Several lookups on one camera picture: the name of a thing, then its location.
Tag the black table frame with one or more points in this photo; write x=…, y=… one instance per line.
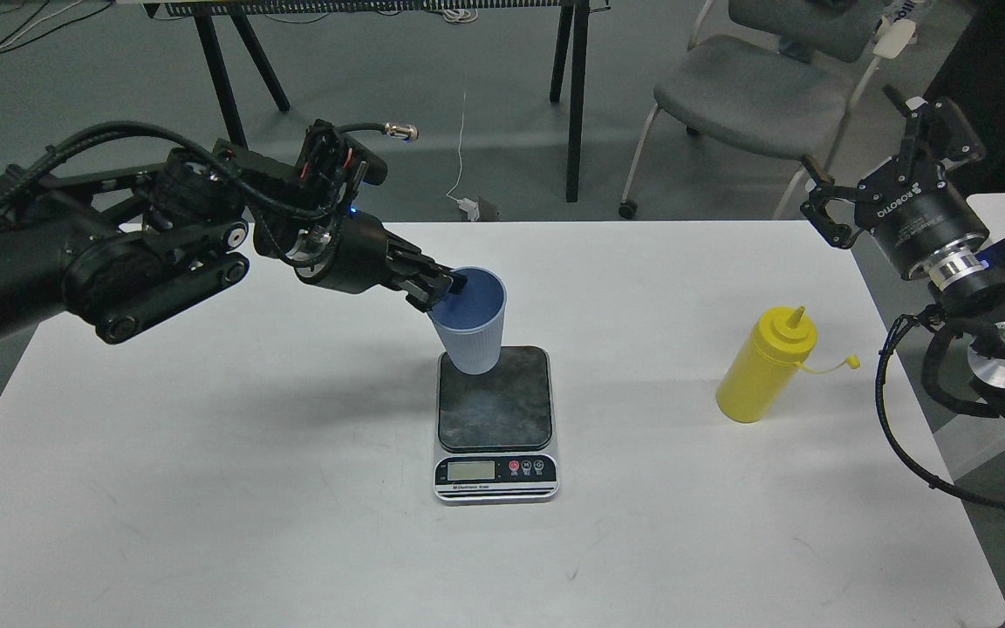
x=567, y=79

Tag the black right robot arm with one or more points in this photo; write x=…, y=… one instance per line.
x=964, y=364

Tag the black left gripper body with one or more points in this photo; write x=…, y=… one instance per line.
x=358, y=261

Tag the yellow squeeze bottle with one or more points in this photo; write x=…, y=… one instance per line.
x=777, y=348

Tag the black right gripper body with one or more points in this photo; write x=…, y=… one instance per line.
x=913, y=220

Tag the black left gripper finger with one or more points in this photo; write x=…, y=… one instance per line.
x=426, y=287
x=404, y=259

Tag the grey office chair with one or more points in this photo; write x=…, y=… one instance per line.
x=768, y=103

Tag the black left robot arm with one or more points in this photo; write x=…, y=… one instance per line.
x=127, y=224

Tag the digital kitchen scale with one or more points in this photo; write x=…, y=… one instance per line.
x=495, y=436

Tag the blue plastic cup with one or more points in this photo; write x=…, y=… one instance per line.
x=470, y=323

